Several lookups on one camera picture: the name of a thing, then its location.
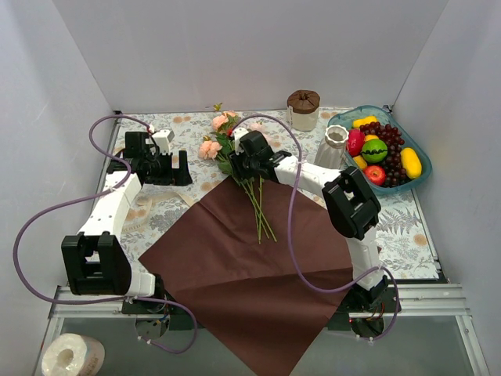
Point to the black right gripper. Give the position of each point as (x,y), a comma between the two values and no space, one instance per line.
(239,166)

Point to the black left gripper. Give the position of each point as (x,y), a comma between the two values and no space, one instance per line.
(167,169)

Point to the cream ribbon gold lettering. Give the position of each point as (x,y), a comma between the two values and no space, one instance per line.
(138,215)

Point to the red paper bouquet wrap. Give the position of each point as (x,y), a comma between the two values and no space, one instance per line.
(244,288)

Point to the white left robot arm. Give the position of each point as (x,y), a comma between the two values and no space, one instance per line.
(94,259)

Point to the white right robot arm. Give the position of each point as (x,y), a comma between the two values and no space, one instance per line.
(351,204)

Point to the white ribbed ceramic vase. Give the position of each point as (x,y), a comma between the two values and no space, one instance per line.
(332,147)

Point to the brown and white jar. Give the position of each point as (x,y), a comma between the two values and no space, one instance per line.
(303,110)

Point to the red dragon fruit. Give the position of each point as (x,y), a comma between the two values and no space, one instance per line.
(356,140)

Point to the small yellow lemon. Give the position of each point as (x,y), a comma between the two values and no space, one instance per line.
(360,162)

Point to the yellow fruit back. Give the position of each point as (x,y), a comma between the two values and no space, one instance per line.
(357,123)

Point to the green toy watermelon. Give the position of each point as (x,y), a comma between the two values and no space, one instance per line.
(374,151)

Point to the red apple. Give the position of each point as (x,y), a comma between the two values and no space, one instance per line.
(375,174)

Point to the teal plastic fruit basket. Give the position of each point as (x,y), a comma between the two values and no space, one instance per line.
(346,119)

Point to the dark purple grape bunch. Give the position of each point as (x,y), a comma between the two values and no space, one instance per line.
(392,136)

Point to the yellow mango right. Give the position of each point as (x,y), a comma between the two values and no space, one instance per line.
(411,163)

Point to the floral patterned table mat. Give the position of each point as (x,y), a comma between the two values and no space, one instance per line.
(407,250)

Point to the white toilet paper roll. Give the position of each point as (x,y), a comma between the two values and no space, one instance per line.
(73,354)

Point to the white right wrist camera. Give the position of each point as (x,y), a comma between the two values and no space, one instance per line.
(238,134)

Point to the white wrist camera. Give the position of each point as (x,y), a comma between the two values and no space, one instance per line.
(162,140)
(238,134)

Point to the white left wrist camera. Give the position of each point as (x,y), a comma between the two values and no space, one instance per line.
(162,140)

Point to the aluminium frame rail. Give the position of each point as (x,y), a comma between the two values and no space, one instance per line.
(433,335)

